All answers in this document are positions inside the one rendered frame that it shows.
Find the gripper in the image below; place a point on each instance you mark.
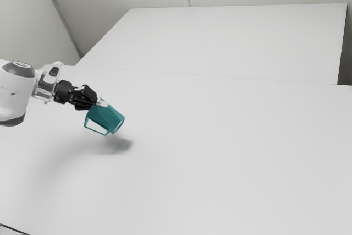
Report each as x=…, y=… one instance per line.
x=63, y=91

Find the teal faceted mug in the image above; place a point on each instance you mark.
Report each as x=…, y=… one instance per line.
x=105, y=119

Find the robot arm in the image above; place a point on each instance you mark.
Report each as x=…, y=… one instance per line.
x=16, y=92

